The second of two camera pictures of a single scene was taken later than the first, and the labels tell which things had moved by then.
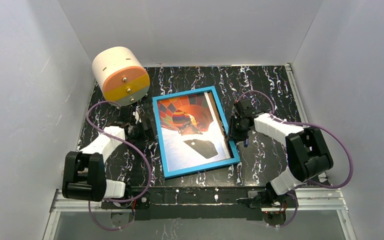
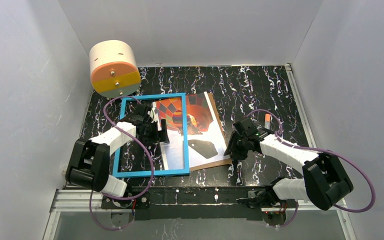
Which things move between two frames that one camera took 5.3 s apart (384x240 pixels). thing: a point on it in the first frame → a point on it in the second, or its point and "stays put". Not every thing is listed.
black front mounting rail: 198,203 stays put
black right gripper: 233,126 → 235,147
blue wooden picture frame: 167,174 → 116,174
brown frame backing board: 224,136 stays put
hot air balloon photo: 191,134 stays put
